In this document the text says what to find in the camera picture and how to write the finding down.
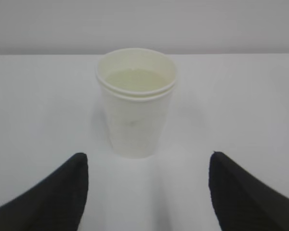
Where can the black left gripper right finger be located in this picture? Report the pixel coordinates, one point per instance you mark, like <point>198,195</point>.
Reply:
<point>241,202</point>

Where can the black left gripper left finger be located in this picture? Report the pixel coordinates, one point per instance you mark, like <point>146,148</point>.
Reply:
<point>57,203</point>

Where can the white paper cup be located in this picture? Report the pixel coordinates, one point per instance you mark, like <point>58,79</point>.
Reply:
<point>136,86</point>

